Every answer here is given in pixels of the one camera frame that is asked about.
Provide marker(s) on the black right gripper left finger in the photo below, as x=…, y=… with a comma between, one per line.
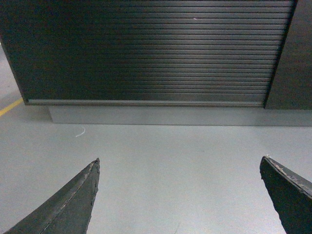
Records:
x=69, y=210

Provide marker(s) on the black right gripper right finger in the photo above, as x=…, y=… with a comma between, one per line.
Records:
x=291, y=195

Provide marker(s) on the dark checkout counter cabinet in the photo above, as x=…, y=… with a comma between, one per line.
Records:
x=163, y=62

